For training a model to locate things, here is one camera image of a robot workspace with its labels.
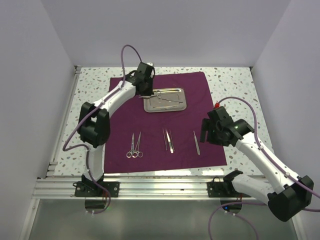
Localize steel scalpel handle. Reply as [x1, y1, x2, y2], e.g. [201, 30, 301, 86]
[193, 131, 201, 156]

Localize steel instrument tray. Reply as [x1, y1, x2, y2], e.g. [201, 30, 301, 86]
[140, 87, 187, 113]

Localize steel wide tweezers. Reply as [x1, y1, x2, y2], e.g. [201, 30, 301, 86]
[165, 129, 175, 154]

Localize steel forceps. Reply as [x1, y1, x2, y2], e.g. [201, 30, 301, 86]
[162, 128, 168, 151]

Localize purple surgical cloth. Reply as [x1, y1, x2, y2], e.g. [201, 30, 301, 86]
[104, 72, 227, 174]

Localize steel ring-handled hemostat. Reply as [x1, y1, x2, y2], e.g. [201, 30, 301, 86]
[132, 132, 143, 158]

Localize steel ring-handled scissors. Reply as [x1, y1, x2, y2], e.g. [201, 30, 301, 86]
[126, 133, 136, 158]

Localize steel angled ring scissors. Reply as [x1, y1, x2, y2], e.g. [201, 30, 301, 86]
[139, 91, 162, 99]

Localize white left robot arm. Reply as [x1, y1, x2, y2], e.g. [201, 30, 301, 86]
[77, 62, 155, 197]

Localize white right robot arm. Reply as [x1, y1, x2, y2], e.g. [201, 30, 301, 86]
[200, 106, 314, 222]

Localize steel instruments in tray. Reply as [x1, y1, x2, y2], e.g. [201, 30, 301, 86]
[159, 97, 184, 104]

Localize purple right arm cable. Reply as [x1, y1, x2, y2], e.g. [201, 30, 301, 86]
[207, 96, 320, 240]

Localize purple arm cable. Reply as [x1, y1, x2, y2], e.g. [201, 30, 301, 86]
[61, 44, 143, 215]
[207, 96, 320, 240]

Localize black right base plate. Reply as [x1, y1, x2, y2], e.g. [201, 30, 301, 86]
[206, 176, 250, 198]

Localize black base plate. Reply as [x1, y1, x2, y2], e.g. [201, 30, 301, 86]
[72, 180, 120, 198]
[206, 176, 250, 198]

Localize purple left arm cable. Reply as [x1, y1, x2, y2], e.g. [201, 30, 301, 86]
[61, 44, 143, 215]

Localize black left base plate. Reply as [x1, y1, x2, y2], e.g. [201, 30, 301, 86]
[72, 180, 120, 198]

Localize aluminium front rail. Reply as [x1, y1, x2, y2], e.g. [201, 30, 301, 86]
[31, 175, 214, 200]

